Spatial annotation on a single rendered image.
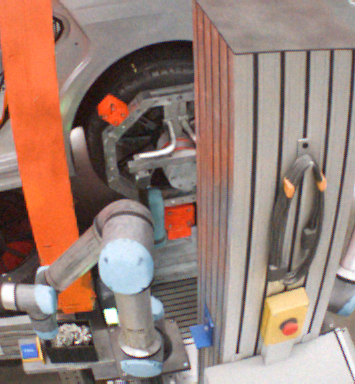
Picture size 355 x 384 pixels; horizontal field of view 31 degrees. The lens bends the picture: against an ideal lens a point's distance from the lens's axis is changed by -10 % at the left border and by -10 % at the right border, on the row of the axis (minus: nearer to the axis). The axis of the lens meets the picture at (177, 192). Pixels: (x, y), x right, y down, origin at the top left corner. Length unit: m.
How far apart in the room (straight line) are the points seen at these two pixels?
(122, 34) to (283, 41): 1.46
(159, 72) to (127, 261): 1.22
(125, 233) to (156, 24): 1.12
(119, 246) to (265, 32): 0.64
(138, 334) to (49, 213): 0.64
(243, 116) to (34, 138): 1.04
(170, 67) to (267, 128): 1.52
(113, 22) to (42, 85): 0.60
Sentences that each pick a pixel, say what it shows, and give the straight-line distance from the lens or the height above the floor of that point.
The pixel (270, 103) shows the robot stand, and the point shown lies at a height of 1.93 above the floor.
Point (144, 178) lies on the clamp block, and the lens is 2.41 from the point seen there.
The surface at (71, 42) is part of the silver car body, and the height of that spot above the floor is 1.38.
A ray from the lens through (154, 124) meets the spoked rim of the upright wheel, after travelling 2.69.
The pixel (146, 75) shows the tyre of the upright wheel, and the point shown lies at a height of 1.17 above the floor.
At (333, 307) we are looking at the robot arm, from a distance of 1.96.
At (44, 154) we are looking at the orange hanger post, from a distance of 2.01.
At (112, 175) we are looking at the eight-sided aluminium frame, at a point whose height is 0.79.
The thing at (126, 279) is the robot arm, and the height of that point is 1.40.
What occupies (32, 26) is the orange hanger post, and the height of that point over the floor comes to 1.75.
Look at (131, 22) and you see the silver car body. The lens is 2.40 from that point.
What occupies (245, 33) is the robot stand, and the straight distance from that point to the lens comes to 1.02.
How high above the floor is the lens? 2.51
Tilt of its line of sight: 42 degrees down
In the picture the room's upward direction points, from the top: 2 degrees counter-clockwise
